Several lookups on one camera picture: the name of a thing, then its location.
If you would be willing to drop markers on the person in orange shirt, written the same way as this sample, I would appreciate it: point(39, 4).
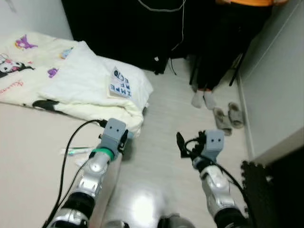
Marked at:
point(228, 47)

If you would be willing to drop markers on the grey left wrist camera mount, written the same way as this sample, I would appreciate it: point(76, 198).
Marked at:
point(114, 133)

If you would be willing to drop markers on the black metal stand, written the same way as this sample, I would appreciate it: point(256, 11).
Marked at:
point(193, 71)

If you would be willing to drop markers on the black foam floor mat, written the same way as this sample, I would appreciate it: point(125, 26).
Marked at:
point(256, 194)

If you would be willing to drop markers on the grey robot left leg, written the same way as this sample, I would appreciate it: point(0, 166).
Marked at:
point(118, 224)

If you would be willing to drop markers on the grey robot leg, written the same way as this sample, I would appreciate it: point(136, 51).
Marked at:
point(118, 224)
point(173, 222)

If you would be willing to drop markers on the grey robot right leg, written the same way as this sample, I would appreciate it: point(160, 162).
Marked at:
point(173, 222)

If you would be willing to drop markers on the white book blue letters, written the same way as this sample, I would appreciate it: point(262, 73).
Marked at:
point(119, 84)

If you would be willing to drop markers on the black cabinet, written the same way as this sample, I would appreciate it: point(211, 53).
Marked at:
point(118, 28)

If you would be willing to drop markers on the cream cartoon print quilt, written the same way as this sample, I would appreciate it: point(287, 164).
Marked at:
point(28, 88)

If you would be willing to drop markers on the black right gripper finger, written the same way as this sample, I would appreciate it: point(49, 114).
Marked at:
point(181, 145)

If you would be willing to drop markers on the cream mattress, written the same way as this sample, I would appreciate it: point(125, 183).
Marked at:
point(28, 133)

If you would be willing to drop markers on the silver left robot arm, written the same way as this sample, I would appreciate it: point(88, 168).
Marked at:
point(92, 175)

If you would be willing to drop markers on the white toothpaste tube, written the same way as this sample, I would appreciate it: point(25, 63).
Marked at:
point(76, 152)

